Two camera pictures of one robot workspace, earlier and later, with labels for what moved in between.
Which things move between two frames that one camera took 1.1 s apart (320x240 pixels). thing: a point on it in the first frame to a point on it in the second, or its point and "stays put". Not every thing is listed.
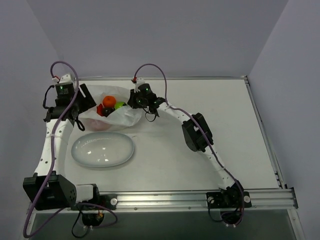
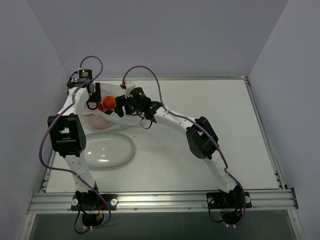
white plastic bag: x=119 y=119 stays put
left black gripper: x=86 y=97 to x=94 y=96
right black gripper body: x=135 y=102 to x=119 y=105
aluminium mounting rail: x=274 y=200 stays put
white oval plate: x=102 y=149 stays put
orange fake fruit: x=109 y=101 stays put
